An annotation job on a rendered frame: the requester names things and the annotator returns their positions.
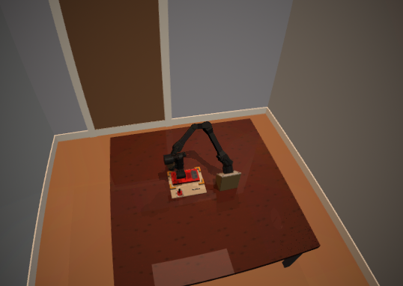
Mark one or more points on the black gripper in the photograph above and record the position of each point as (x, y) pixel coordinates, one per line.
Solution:
(180, 171)

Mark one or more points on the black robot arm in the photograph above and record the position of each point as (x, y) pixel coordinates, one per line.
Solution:
(170, 159)

